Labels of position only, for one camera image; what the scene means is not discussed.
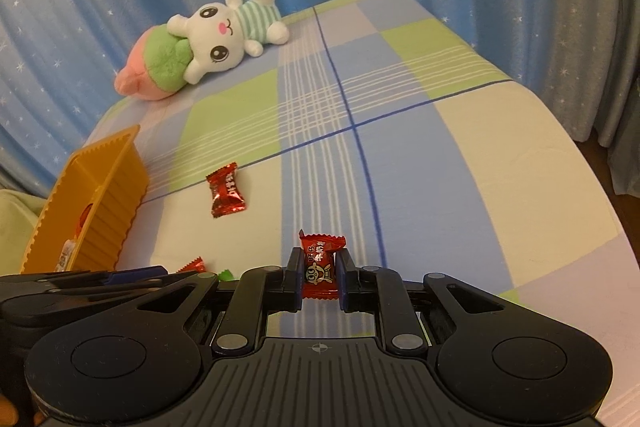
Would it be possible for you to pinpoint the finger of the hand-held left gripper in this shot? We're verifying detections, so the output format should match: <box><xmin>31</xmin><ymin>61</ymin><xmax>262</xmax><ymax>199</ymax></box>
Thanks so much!
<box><xmin>30</xmin><ymin>266</ymin><xmax>169</xmax><ymax>288</ymax></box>
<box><xmin>47</xmin><ymin>271</ymin><xmax>202</xmax><ymax>305</ymax></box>

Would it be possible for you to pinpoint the red foil candy white print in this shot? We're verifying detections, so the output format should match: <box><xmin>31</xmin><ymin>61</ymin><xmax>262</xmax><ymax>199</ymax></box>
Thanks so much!
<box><xmin>206</xmin><ymin>162</ymin><xmax>247</xmax><ymax>219</ymax></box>

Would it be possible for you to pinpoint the golden plastic tray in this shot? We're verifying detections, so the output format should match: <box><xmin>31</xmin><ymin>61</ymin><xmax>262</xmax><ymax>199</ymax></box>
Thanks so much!
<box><xmin>20</xmin><ymin>124</ymin><xmax>150</xmax><ymax>276</ymax></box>

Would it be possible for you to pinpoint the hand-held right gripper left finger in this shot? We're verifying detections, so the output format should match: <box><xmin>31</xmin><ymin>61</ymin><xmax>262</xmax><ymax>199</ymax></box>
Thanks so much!
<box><xmin>115</xmin><ymin>247</ymin><xmax>305</xmax><ymax>356</ymax></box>

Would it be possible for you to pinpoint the clear snack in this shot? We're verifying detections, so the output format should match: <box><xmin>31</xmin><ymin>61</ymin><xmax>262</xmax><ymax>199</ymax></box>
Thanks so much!
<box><xmin>56</xmin><ymin>239</ymin><xmax>79</xmax><ymax>269</ymax></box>

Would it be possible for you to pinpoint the rabbit and peach plush toy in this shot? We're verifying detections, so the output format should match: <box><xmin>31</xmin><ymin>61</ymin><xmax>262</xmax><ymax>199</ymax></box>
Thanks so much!
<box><xmin>114</xmin><ymin>0</ymin><xmax>291</xmax><ymax>102</ymax></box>

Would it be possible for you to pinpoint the light green blanket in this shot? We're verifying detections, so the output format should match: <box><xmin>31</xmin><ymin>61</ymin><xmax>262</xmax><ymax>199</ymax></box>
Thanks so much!
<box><xmin>0</xmin><ymin>189</ymin><xmax>49</xmax><ymax>278</ymax></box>

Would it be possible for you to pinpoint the red candy cartoon print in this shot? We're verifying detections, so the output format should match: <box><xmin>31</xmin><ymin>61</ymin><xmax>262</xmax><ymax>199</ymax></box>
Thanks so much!
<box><xmin>298</xmin><ymin>229</ymin><xmax>347</xmax><ymax>302</ymax></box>

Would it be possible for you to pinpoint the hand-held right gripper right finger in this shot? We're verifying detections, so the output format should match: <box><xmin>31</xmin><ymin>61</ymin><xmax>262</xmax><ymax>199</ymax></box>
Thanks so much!
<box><xmin>336</xmin><ymin>248</ymin><xmax>508</xmax><ymax>355</ymax></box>

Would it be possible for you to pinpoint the plaid bed sheet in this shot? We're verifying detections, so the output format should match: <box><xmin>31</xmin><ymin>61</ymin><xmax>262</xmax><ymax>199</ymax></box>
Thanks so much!
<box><xmin>84</xmin><ymin>0</ymin><xmax>627</xmax><ymax>427</ymax></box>

